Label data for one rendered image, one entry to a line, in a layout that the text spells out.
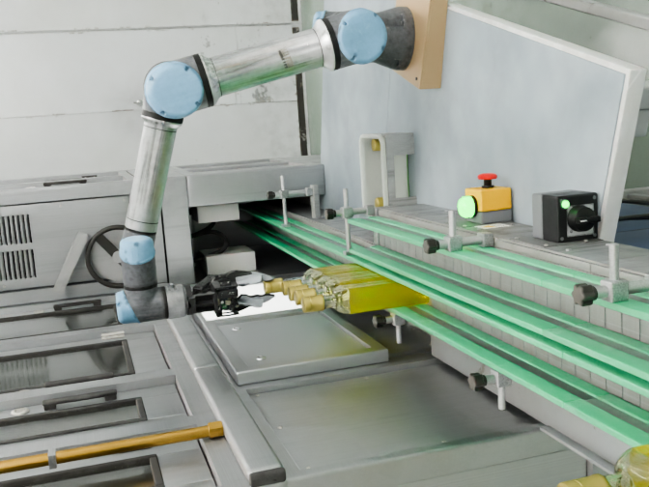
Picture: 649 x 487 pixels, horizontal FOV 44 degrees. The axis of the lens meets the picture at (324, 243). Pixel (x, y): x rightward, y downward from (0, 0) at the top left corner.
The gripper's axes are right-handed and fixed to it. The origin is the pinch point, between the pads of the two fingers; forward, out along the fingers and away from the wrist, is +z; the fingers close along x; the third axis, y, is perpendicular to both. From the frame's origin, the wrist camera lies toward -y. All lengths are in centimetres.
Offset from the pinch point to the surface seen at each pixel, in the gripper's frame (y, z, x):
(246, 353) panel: 11.6, -8.3, -11.3
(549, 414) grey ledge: 73, 31, -5
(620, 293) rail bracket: 99, 23, 25
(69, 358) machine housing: -21, -48, -19
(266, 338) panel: 1.7, -1.6, -12.4
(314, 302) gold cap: 24.6, 4.4, 3.0
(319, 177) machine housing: -91, 41, 9
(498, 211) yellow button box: 38, 40, 22
